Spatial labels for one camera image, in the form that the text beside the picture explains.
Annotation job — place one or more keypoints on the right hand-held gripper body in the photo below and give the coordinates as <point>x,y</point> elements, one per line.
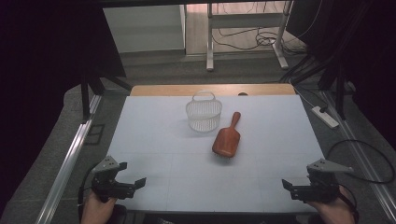
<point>320,191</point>

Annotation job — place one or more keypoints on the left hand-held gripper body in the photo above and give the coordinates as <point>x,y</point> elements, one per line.
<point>107,186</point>

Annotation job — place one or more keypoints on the brown wooden scoop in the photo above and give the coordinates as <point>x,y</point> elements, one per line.
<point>226,140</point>

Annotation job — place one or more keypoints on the white plastic slotted basket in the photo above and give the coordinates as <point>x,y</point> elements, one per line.
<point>204,119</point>

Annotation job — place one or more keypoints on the person's left hand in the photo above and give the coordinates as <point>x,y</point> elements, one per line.
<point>96,210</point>

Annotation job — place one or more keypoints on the person's right hand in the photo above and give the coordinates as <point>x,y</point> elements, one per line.
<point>334,213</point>

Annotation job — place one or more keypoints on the white power strip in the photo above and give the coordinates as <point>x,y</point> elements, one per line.
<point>325,117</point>

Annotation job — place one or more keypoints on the white panel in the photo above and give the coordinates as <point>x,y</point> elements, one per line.
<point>143,28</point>

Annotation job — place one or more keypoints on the dark curtain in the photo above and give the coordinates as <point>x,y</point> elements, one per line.
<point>367,46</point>
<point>46,46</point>

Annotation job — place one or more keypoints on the dark floor frame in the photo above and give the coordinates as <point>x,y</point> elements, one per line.
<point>94,134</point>

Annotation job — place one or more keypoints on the aluminium floor rail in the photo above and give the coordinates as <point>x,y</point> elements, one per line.
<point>358,149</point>
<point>70,158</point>

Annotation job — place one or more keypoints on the white metal desk frame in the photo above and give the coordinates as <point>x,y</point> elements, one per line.
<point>246,20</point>

